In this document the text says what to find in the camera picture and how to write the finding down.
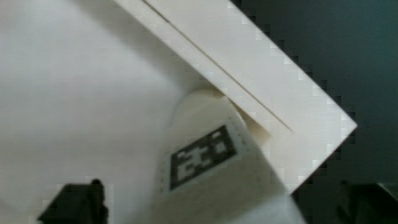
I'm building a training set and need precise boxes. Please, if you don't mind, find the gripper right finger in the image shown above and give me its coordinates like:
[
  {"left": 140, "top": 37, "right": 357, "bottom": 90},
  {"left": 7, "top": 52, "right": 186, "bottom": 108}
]
[{"left": 335, "top": 181, "right": 398, "bottom": 224}]

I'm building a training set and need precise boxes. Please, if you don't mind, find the white leg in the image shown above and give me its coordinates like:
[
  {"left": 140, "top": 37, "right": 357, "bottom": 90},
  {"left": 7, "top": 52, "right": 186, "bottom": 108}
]
[{"left": 149, "top": 89, "right": 305, "bottom": 224}]

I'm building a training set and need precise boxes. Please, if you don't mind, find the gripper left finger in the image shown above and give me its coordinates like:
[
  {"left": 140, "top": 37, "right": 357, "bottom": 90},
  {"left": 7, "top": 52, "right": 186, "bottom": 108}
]
[{"left": 37, "top": 179, "right": 108, "bottom": 224}]

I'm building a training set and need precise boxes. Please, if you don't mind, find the white square tabletop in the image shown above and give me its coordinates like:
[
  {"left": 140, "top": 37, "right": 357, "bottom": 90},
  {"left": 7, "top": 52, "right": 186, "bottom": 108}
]
[{"left": 0, "top": 0, "right": 355, "bottom": 224}]

